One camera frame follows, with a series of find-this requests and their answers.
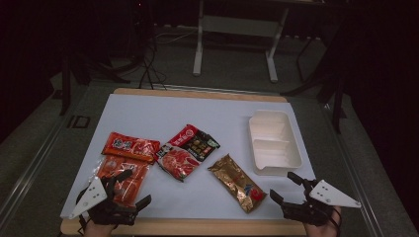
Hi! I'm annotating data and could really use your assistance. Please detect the white metal stand frame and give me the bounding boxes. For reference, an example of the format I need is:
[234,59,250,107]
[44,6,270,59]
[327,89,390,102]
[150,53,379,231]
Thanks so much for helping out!
[192,0,292,84]

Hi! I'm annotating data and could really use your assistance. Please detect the gold foil packet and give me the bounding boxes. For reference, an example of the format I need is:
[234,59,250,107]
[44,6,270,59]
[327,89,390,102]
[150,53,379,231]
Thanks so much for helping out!
[208,153,268,214]

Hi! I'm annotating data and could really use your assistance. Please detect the clear red sauce packet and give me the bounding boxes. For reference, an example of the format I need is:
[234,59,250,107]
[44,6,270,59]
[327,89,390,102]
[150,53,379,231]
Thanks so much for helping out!
[96,154,151,207]

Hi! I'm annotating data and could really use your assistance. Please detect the dark floor socket plate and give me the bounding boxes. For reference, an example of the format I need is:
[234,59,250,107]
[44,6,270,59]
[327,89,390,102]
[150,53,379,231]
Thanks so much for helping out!
[66,115,91,129]

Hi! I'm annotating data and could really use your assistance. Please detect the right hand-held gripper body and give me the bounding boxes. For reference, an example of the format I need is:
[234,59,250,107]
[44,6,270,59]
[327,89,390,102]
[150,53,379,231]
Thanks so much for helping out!
[280,179,363,227]

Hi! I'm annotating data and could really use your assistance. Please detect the black floor cables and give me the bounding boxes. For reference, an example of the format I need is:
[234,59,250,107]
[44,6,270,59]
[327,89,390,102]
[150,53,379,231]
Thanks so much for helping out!
[136,29,167,91]

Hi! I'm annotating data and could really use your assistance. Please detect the white plastic divided container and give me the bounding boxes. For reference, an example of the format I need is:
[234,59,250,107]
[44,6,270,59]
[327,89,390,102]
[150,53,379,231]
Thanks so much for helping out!
[248,109,303,177]

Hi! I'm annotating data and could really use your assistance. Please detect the person's right hand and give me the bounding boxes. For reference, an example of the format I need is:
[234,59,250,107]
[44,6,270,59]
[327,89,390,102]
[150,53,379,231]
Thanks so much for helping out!
[304,206,343,237]

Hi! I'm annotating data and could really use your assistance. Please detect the black metal stand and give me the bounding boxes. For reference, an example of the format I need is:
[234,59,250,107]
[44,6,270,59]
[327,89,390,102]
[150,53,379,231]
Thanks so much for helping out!
[58,53,73,117]
[282,31,349,134]

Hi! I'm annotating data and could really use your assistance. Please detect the person's left hand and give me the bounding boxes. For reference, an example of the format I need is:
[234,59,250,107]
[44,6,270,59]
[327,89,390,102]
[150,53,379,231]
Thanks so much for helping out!
[84,224,117,237]

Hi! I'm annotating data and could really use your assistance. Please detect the white paper sheet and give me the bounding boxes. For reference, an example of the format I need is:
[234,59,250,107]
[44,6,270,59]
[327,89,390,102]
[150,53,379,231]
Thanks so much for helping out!
[59,93,316,220]

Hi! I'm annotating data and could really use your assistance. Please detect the red and black sauce packet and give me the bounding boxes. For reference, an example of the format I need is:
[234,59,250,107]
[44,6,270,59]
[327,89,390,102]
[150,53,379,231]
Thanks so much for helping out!
[155,123,221,183]

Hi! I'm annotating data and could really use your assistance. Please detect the black wrist strap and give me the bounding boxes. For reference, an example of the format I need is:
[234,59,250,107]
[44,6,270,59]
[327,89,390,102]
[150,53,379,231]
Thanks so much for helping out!
[330,206,343,229]
[76,215,89,237]

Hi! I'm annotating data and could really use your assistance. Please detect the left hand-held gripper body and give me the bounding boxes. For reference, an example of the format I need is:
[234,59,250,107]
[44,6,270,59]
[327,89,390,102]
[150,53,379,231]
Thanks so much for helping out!
[68,177,139,228]

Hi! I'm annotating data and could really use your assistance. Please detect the orange red sauce packet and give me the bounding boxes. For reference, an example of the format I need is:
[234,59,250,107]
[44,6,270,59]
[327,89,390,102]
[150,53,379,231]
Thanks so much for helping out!
[101,131,161,165]

